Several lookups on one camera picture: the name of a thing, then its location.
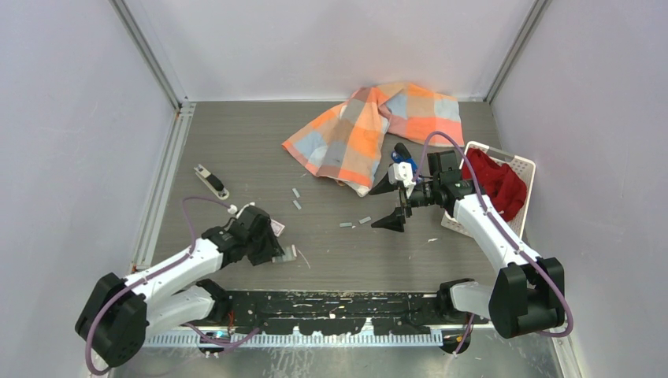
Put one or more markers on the aluminium slotted rail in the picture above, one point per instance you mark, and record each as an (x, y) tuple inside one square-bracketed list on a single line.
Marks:
[(366, 339)]

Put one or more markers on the orange checkered cloth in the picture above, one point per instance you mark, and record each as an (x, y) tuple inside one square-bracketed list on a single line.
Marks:
[(344, 143)]

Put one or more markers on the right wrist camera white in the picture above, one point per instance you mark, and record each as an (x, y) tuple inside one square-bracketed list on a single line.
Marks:
[(401, 175)]

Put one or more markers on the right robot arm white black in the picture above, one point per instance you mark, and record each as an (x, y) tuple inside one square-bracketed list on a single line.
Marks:
[(528, 295)]

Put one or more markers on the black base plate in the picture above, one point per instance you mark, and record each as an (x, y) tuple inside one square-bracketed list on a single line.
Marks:
[(333, 313)]

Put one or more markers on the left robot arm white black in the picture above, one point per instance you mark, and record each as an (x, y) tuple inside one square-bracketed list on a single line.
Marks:
[(122, 313)]

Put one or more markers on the white plastic basket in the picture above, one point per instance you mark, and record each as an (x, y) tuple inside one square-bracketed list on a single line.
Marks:
[(523, 167)]

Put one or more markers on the red cloth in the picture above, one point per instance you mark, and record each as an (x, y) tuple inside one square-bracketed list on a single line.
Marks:
[(506, 190)]

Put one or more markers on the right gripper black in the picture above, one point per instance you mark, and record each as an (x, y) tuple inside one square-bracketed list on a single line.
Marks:
[(395, 221)]

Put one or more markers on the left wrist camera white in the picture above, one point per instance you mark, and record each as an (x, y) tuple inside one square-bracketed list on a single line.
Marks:
[(241, 208)]

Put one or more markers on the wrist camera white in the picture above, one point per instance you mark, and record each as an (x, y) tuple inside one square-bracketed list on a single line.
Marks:
[(241, 208), (401, 175)]

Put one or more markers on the blue stapler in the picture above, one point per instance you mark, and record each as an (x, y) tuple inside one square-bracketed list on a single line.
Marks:
[(401, 154)]

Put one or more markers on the staple box tray with staples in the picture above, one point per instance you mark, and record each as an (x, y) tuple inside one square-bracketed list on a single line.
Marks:
[(288, 254)]

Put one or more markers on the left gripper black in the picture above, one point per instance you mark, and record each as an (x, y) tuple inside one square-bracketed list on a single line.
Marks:
[(272, 248)]

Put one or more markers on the red white staple box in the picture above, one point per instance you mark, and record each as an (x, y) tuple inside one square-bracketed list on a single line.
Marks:
[(277, 227)]

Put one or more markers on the black beige stapler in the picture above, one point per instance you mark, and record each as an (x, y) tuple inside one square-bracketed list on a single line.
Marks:
[(214, 184)]

